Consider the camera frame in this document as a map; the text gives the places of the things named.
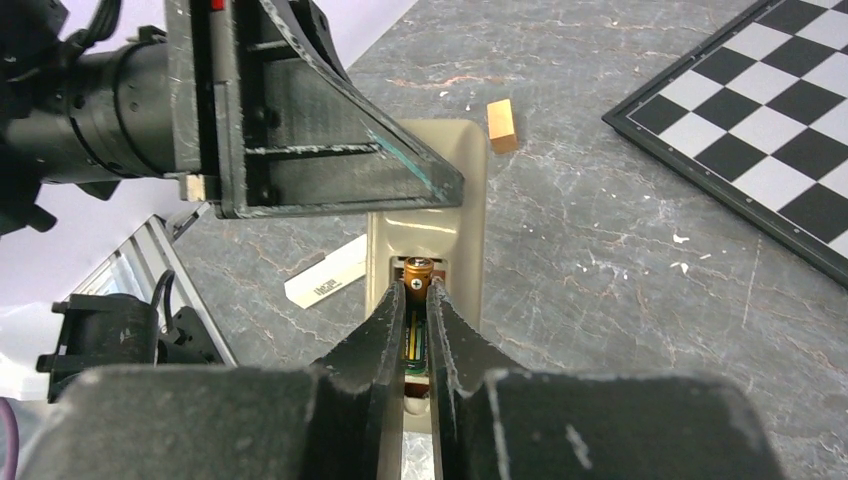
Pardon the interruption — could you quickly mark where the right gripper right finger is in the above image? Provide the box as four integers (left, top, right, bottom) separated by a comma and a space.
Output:
426, 278, 522, 479

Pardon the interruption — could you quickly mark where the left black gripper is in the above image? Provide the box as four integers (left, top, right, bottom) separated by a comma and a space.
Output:
165, 1, 464, 219

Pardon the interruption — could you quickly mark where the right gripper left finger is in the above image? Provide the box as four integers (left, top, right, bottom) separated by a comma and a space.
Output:
309, 281, 406, 479

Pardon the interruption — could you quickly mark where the gold black AA battery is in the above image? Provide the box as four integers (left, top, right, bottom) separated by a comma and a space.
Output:
403, 257, 434, 375

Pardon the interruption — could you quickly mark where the beige remote control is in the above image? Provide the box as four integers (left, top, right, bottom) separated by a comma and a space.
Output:
366, 119, 488, 445

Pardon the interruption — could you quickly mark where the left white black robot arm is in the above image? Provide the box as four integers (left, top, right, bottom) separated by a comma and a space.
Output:
1, 1, 465, 234

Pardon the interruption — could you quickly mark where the white rectangular bar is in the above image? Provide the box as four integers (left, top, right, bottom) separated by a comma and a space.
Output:
284, 234, 367, 309

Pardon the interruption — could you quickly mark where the small wooden block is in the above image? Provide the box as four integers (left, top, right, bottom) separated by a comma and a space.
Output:
487, 99, 519, 154

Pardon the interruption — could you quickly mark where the black white chessboard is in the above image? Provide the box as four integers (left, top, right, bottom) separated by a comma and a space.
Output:
604, 1, 847, 284

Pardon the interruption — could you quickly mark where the aluminium frame rail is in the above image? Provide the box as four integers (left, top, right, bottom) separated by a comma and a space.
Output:
73, 216, 237, 366

